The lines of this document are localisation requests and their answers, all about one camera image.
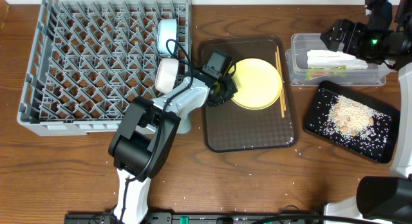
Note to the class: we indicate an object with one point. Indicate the light blue bowl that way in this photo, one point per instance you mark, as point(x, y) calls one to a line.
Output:
point(167, 29)

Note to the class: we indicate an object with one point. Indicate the white pink bowl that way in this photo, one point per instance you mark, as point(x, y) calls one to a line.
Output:
point(166, 75)

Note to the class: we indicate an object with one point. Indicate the wooden chopstick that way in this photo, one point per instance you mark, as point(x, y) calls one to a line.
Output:
point(281, 97)
point(282, 75)

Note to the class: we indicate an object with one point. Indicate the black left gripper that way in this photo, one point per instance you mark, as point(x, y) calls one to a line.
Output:
point(226, 91)

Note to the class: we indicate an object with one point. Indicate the grey plastic dishwasher rack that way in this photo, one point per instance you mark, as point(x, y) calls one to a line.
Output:
point(90, 58)

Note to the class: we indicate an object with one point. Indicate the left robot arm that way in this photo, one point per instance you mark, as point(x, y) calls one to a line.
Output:
point(147, 131)

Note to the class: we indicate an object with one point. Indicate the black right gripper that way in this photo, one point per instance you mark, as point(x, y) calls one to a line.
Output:
point(356, 29)

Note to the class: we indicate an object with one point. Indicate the rice and food scraps pile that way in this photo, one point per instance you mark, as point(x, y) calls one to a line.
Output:
point(349, 118)

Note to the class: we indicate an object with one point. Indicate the clear plastic waste bin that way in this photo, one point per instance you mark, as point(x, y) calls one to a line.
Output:
point(301, 43)

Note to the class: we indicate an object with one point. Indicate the dark brown serving tray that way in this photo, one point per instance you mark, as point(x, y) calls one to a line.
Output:
point(229, 127)

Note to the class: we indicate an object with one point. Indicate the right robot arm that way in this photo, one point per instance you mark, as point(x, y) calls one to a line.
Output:
point(383, 199)

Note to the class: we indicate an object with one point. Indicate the black waste tray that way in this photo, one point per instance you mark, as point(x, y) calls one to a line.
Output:
point(379, 147)

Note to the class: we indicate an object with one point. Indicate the yellow plastic plate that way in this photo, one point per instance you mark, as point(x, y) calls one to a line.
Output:
point(258, 83)

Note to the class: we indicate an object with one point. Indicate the green snack wrapper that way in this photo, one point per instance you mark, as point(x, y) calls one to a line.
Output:
point(318, 72)

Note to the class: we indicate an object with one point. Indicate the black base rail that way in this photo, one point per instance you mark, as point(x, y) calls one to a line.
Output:
point(161, 217)

